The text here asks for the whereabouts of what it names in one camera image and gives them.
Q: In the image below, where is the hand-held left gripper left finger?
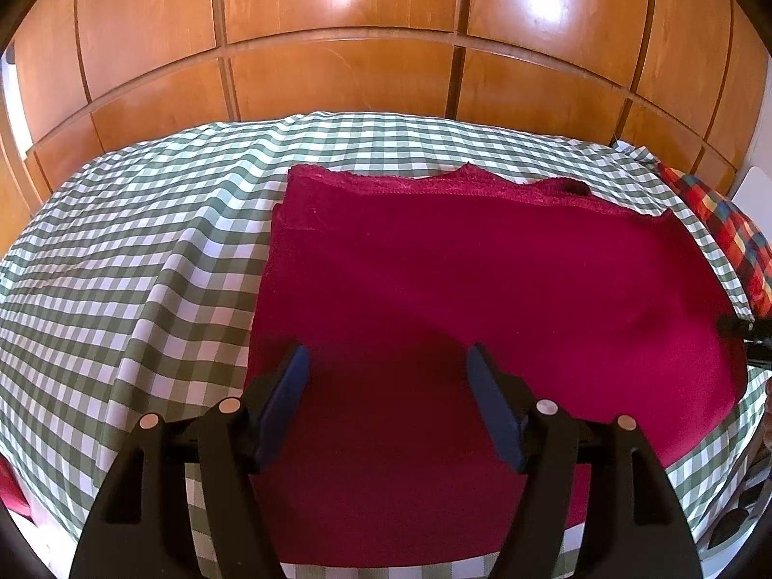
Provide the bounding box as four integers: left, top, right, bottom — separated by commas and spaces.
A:
69, 344, 311, 579

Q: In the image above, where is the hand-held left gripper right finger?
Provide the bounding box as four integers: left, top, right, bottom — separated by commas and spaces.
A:
466, 343, 704, 579

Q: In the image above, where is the red sweater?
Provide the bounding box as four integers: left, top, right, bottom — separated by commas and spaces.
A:
244, 162, 749, 569

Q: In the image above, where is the multicolour plaid cloth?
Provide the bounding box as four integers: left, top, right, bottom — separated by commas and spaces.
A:
656, 162, 772, 320

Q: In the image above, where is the green checkered bed sheet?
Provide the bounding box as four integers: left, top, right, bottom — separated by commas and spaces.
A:
0, 110, 772, 579

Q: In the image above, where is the red cloth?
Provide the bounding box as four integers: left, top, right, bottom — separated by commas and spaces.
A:
0, 455, 31, 521

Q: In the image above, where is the wooden wardrobe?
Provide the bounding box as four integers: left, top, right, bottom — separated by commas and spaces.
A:
0, 0, 772, 248

